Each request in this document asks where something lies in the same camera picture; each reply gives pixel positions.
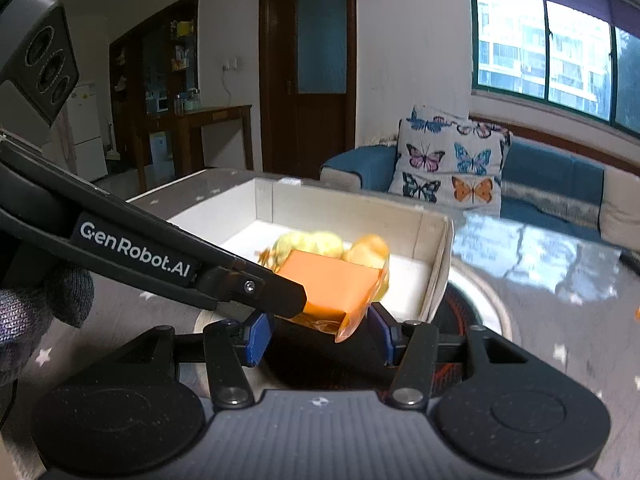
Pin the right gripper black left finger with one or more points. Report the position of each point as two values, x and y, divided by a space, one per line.
150 400

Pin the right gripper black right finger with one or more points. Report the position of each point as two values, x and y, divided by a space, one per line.
479 405

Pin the round woven mat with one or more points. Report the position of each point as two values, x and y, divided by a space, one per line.
487 306

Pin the dark wooden side table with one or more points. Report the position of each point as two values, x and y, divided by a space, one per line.
186 130

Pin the grey star tablecloth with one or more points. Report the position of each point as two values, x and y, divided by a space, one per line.
571 302

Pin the dark wooden door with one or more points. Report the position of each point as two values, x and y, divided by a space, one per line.
307 83

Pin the white refrigerator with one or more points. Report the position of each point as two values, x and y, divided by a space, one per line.
85 129

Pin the orange block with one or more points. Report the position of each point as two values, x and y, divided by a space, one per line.
338 292

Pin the grey cardboard box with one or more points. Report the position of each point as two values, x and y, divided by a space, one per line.
263 219

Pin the gloved left hand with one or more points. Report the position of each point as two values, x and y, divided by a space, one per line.
36 287

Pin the yellow rubber duck toy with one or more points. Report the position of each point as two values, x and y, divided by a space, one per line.
370 250

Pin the green framed window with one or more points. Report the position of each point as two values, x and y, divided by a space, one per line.
578 55

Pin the butterfly print pillow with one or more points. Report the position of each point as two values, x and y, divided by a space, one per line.
450 162

